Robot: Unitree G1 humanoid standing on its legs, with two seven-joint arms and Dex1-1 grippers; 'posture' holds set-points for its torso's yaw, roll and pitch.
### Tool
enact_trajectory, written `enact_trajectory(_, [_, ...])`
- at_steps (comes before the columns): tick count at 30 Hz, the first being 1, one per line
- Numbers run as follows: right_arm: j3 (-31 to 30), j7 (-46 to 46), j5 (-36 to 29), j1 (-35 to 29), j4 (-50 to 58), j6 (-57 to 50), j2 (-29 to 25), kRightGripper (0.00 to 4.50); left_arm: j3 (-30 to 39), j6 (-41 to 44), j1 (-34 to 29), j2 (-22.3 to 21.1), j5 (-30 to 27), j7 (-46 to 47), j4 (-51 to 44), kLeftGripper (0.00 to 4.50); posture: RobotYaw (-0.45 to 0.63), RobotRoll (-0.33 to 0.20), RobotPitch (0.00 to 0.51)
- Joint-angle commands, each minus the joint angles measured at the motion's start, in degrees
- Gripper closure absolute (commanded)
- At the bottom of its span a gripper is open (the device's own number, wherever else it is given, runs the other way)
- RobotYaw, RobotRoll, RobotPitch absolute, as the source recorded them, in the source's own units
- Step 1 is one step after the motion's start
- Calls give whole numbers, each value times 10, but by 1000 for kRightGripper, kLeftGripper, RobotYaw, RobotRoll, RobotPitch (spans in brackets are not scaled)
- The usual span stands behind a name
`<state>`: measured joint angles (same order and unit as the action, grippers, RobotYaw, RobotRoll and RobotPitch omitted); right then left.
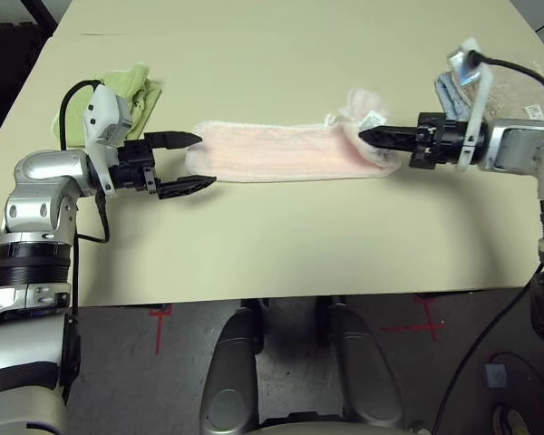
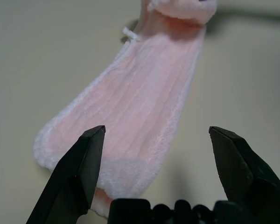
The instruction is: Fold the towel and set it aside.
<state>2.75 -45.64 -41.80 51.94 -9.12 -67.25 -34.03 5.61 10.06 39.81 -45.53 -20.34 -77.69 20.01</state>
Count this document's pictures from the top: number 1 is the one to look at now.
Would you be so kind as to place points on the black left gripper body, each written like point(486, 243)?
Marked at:
point(133, 167)

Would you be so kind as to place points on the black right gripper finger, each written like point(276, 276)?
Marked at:
point(396, 143)
point(394, 132)

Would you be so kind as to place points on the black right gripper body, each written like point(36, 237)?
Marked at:
point(444, 142)

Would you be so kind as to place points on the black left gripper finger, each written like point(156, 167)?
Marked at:
point(186, 186)
point(174, 139)

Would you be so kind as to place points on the pink terry towel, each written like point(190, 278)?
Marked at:
point(263, 154)

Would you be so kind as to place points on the light blue folded towel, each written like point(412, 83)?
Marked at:
point(449, 97)

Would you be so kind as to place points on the green folded towel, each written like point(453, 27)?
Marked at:
point(127, 81)

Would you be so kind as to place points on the beige folded towel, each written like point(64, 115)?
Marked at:
point(512, 90)

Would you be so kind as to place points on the black foam floor mat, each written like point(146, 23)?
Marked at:
point(4, 77)

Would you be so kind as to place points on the grey left robot leg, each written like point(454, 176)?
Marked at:
point(231, 362)

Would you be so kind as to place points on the grey robot leg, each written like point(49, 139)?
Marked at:
point(362, 362)
point(231, 362)

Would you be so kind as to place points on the grey right robot leg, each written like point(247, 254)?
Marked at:
point(362, 362)

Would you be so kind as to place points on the small grey floor box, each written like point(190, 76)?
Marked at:
point(495, 375)

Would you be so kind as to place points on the grey sneaker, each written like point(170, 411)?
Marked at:
point(514, 419)

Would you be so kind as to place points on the beige robot waist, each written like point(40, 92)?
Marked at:
point(344, 428)

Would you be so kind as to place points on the black metal frame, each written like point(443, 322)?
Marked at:
point(41, 16)

